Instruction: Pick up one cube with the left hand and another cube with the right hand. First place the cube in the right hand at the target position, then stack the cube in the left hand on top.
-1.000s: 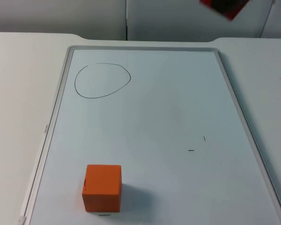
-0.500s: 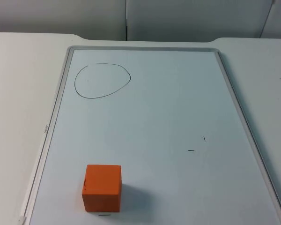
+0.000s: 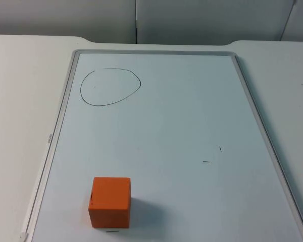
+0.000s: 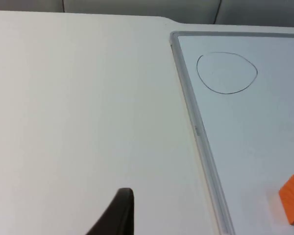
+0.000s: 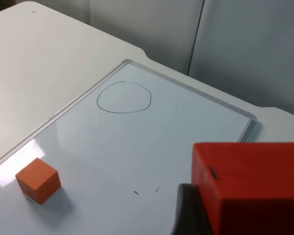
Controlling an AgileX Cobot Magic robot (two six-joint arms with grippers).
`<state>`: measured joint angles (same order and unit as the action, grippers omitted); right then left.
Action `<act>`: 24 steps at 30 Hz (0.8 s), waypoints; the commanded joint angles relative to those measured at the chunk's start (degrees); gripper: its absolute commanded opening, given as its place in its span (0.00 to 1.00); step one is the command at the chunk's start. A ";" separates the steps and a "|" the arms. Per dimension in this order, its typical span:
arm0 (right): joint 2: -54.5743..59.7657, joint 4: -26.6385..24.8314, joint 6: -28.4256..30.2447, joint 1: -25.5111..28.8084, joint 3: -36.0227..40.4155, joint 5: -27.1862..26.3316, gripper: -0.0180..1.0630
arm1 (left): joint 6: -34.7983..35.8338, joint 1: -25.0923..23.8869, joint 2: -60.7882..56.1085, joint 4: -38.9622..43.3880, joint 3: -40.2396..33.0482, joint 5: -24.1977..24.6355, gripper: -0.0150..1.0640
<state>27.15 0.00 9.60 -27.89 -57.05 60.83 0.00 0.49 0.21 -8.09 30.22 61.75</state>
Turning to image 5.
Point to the red cube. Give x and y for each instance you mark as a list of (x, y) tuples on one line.
[(250, 186)]

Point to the orange cube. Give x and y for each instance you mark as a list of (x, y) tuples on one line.
[(38, 181)]

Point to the grey-framed whiteboard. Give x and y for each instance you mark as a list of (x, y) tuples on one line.
[(142, 147)]

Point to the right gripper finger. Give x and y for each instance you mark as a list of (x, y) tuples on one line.
[(189, 213)]

